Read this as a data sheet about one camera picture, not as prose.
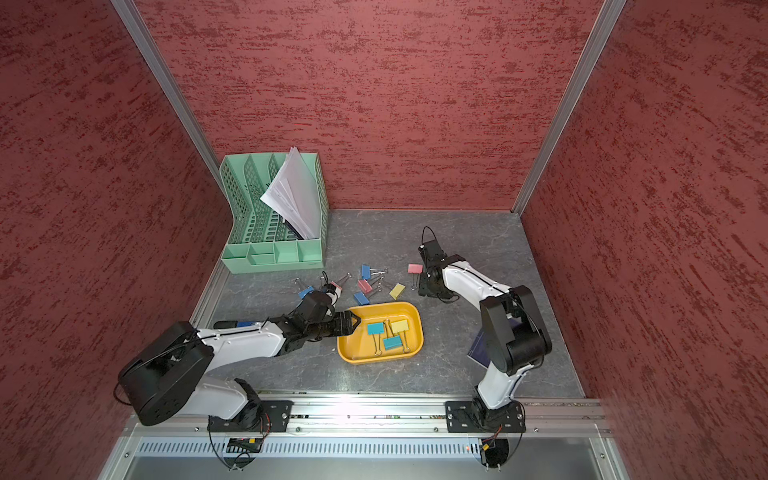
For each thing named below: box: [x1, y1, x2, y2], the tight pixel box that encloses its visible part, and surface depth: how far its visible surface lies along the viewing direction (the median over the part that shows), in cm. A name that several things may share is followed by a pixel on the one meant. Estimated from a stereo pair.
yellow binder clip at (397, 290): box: [389, 282, 406, 300], surface depth 99 cm
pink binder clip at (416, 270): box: [407, 263, 424, 291], surface depth 105 cm
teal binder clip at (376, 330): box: [367, 322, 385, 356], surface depth 89 cm
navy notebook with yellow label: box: [467, 327, 491, 369], surface depth 87 cm
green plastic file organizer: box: [219, 153, 329, 274], surface depth 105 cm
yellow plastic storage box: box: [337, 301, 425, 364], surface depth 89 cm
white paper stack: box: [260, 146, 321, 240], surface depth 96 cm
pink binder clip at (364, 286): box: [358, 279, 373, 295], surface depth 99 cm
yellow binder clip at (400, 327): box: [391, 319, 410, 353], surface depth 90 cm
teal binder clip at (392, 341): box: [384, 319, 402, 351], surface depth 89 cm
